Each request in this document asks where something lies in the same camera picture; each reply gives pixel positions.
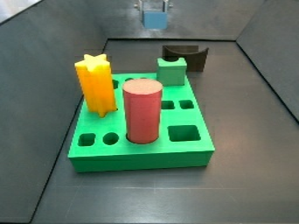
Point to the red cylinder peg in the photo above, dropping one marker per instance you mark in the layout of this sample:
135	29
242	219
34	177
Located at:
143	107

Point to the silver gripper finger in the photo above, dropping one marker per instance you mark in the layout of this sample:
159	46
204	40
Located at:
168	5

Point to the black curved fixture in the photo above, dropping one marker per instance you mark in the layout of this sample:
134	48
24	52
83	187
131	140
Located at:
194	55

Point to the green notched peg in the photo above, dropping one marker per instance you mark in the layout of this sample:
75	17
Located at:
171	72

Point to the blue rectangle block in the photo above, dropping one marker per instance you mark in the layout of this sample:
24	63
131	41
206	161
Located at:
155	20

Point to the yellow star peg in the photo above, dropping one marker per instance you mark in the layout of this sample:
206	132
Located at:
96	84

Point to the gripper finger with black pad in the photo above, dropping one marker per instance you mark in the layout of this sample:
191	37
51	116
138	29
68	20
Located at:
139	5

